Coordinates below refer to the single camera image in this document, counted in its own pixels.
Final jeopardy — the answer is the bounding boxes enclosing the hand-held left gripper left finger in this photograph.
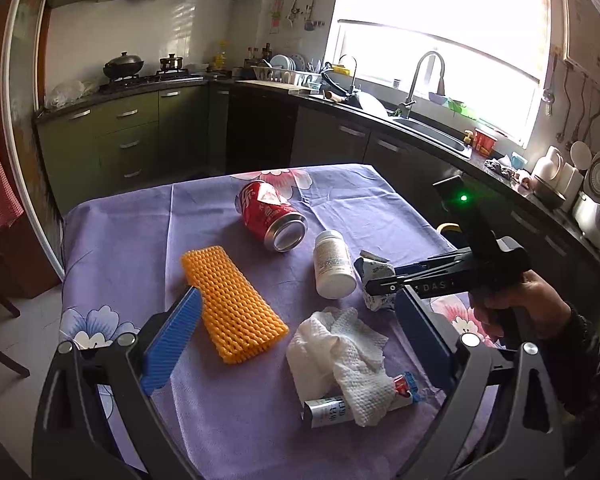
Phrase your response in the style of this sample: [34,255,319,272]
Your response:
[32,285,205,480]

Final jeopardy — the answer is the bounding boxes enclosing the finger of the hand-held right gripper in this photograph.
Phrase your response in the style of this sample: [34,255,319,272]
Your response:
[363,271,473,297]
[394,251,468,277]

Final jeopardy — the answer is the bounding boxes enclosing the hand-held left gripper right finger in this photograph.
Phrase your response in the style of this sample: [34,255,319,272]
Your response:
[394,286,567,480]

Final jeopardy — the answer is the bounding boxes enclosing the white drink carton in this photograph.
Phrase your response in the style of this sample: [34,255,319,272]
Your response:
[354,250,398,311]

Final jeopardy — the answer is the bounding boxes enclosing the person's right forearm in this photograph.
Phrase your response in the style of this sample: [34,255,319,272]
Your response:
[540,305,600,466]

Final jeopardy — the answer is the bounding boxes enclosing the person's right hand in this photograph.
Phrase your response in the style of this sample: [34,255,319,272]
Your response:
[469,269,574,347]

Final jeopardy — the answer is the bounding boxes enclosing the dark crumpled rag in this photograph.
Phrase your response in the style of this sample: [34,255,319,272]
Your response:
[482,157,516,179]

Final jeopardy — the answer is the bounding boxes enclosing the orange foam net sleeve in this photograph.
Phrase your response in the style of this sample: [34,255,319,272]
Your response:
[181,245,290,365]

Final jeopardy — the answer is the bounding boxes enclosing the dark metal bowl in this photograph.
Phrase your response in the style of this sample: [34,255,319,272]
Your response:
[532,177,566,211]

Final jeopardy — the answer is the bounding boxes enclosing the white paper tissue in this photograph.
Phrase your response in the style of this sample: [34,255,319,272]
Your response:
[286,307,388,428]

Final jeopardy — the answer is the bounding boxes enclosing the white plastic pill bottle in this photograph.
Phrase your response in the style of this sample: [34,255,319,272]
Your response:
[314,230,357,298]

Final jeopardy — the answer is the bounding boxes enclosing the white pitcher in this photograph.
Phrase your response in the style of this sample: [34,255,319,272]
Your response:
[532,146,563,183]

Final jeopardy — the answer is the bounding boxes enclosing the white square container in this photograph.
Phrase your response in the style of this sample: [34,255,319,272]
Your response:
[560,162,581,213]

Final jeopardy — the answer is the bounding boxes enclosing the purple floral tablecloth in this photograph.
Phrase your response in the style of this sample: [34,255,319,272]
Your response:
[60,164,501,480]

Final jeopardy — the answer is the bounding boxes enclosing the steel sink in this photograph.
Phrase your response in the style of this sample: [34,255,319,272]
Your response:
[390,115,473,153]

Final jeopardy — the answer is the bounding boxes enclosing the white rice cooker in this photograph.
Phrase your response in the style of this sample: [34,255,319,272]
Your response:
[572,191,600,252]

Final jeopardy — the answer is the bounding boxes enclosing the white toothpaste tube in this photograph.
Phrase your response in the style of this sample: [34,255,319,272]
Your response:
[301,371,423,430]

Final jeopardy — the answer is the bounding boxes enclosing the standing round plates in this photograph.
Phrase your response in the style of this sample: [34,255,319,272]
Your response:
[570,141,600,193]

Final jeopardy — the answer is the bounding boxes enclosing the hanging ladles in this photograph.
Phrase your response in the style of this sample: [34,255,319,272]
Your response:
[542,50,600,146]

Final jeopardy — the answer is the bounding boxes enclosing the crushed red soda can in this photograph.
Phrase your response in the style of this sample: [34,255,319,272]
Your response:
[235,180,308,253]

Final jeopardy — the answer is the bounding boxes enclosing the dark base cabinets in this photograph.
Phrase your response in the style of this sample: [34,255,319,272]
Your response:
[227,82,600,321]

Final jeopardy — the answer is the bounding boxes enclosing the white round plate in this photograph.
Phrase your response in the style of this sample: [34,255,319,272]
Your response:
[347,91,388,116]

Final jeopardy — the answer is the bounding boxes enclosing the steel kitchen faucet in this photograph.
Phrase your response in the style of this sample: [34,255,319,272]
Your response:
[400,51,447,118]

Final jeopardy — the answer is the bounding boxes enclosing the dark wooden chair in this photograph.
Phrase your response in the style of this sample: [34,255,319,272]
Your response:
[0,240,31,406]

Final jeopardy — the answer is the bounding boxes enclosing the thin curved faucet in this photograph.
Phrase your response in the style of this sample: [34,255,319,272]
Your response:
[337,54,358,93]

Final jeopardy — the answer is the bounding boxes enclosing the green base cabinets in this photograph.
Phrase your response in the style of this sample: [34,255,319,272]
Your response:
[35,82,231,216]

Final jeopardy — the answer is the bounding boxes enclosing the kitchen window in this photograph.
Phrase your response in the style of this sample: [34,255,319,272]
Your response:
[325,0,551,148]

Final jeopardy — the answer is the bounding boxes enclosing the red checked apron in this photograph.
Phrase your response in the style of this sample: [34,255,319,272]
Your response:
[0,70,26,233]

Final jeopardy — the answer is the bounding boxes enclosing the white dish rack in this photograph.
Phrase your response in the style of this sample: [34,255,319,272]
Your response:
[250,54,323,86]

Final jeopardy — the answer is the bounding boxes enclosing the wooden cutting board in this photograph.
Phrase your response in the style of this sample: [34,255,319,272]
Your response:
[242,79,313,94]

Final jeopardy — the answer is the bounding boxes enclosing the black gas stove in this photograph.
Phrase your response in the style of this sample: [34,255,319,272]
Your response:
[100,71,203,92]

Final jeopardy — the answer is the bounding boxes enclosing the clear plastic bags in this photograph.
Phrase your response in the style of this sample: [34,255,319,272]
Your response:
[45,82,101,111]

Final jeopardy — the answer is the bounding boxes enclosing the hanging kitchen utensils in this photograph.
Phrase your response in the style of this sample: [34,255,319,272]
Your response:
[287,0,326,31]

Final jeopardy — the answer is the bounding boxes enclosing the black wok with lid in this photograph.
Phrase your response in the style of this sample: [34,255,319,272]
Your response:
[102,51,145,81]

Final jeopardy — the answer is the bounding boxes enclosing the wall calendar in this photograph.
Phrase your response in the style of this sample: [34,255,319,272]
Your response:
[562,0,600,68]

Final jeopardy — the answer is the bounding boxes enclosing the wall picture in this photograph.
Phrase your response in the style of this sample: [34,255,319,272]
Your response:
[269,0,285,36]

